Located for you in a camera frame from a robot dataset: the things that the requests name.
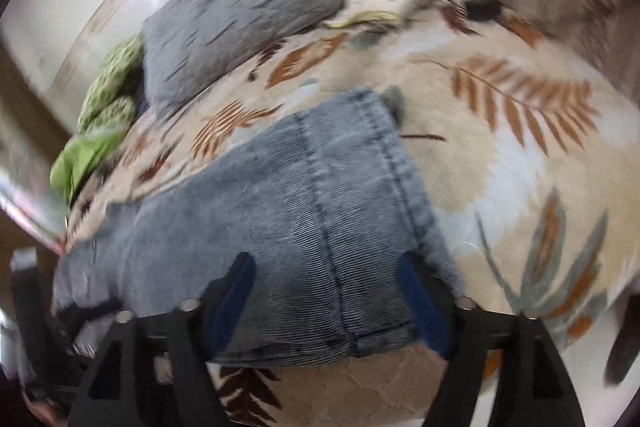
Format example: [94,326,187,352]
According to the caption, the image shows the grey quilted blanket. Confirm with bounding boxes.
[141,0,383,118]

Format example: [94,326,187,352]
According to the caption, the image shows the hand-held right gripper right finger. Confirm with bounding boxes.
[398,251,587,427]

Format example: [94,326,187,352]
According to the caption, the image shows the wooden window frame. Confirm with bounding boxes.
[0,37,68,255]

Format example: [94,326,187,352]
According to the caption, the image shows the beige leaf print blanket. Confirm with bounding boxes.
[62,4,640,427]

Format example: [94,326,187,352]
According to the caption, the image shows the blue denim pants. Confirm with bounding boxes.
[51,88,468,367]

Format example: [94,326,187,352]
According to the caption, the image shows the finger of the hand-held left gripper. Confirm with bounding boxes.
[60,296,125,339]

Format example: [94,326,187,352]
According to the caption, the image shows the green patterned cloth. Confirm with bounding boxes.
[49,32,147,208]

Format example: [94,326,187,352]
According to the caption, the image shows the small black object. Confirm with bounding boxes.
[465,0,503,22]

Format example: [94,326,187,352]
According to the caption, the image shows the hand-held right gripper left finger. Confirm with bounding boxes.
[67,251,257,427]

